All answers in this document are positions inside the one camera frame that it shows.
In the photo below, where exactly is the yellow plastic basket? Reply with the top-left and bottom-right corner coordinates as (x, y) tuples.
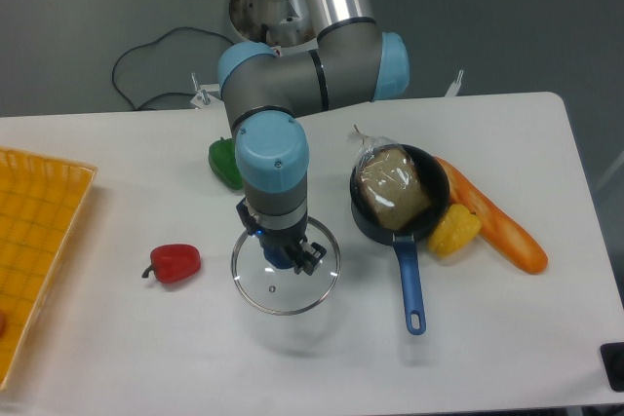
(1, 147), (98, 390)

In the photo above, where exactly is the black device at table edge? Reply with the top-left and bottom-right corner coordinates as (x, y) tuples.
(600, 342), (624, 393)

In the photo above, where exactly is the orange baguette toy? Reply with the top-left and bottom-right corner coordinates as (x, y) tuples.
(436, 157), (548, 275)

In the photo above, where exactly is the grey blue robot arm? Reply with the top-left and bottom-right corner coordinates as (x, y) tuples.
(217, 0), (410, 274)

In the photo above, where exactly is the green bell pepper toy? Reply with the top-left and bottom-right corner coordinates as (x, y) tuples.
(208, 137), (243, 190)

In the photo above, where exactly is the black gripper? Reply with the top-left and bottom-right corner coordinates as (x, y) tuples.
(236, 199), (326, 275)

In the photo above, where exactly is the red bell pepper toy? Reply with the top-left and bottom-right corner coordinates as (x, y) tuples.
(141, 244), (201, 284)

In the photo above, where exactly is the black cable on floor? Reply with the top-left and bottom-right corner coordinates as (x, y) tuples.
(111, 26), (241, 112)

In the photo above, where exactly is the yellow bell pepper toy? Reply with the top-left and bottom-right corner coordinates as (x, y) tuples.
(427, 204), (483, 257)

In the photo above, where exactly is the bagged brown bread slice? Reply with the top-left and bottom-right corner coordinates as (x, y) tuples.
(354, 127), (433, 231)

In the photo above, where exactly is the blue handled saucepan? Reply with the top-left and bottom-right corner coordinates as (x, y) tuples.
(349, 144), (449, 335)

